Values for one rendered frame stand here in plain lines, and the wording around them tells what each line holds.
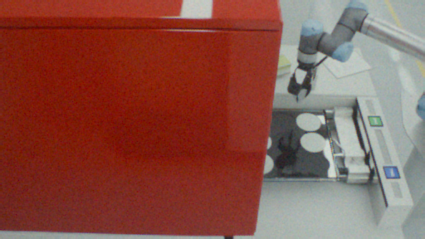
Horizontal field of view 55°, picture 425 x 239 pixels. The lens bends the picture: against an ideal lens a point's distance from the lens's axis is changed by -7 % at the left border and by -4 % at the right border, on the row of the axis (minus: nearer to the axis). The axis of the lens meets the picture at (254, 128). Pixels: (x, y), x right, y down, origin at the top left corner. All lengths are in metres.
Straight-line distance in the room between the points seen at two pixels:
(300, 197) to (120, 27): 1.14
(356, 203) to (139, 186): 0.97
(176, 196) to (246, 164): 0.18
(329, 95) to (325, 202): 0.47
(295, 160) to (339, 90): 0.40
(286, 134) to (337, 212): 0.37
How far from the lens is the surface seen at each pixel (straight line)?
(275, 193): 1.61
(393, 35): 1.48
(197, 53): 0.63
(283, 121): 1.75
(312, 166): 1.61
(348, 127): 1.82
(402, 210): 1.56
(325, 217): 1.59
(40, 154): 0.87
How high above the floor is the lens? 2.13
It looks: 46 degrees down
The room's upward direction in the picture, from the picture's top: 5 degrees clockwise
